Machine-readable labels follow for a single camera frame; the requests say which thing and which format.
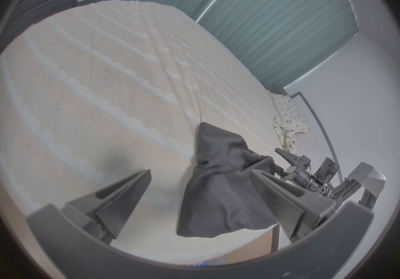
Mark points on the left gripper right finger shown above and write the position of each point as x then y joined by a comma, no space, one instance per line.
290,206

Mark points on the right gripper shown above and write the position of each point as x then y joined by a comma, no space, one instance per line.
300,171

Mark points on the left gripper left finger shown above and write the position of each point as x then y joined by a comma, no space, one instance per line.
118,202

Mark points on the black T-shirt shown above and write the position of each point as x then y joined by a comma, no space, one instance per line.
225,196

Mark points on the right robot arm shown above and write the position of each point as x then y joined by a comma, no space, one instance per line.
365,177

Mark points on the bed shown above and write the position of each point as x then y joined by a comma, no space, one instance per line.
93,99

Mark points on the white printed pyjama garment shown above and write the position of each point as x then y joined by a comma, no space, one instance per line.
286,137

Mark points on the white printed pillow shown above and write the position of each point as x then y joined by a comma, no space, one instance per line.
290,113

